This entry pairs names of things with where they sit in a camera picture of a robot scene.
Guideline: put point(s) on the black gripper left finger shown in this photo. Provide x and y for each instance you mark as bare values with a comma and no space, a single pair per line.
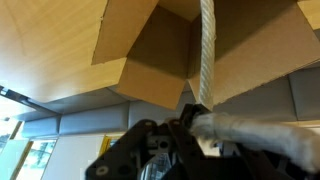
133,146

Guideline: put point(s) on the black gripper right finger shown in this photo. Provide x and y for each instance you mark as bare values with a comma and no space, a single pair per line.
250,166

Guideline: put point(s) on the brown cardboard shipping box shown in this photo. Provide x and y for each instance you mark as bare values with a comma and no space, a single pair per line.
160,50

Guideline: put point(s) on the grey upholstered bench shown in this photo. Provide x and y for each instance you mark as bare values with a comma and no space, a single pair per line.
93,120

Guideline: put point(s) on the yellow partition frame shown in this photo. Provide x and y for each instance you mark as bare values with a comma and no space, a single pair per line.
105,144

